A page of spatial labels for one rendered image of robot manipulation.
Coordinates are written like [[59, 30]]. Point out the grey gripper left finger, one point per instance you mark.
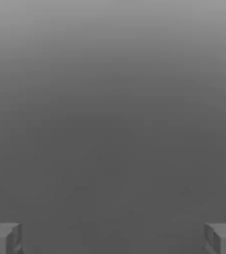
[[2, 238]]

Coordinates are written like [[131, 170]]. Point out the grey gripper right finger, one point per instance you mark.
[[224, 238]]

